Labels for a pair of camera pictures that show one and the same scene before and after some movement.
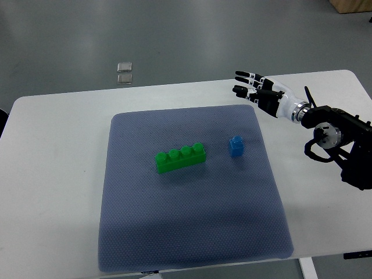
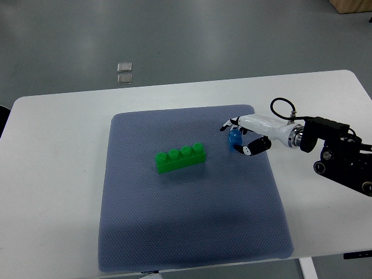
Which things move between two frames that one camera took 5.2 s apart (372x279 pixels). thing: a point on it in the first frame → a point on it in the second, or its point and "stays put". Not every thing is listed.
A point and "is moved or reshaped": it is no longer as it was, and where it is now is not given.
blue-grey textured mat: [226, 210] stays put
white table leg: [308, 268] stays put
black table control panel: [365, 254] stays put
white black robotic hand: [274, 98] → [290, 134]
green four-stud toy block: [176, 160] stays put
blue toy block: [237, 146] is moved or reshaped
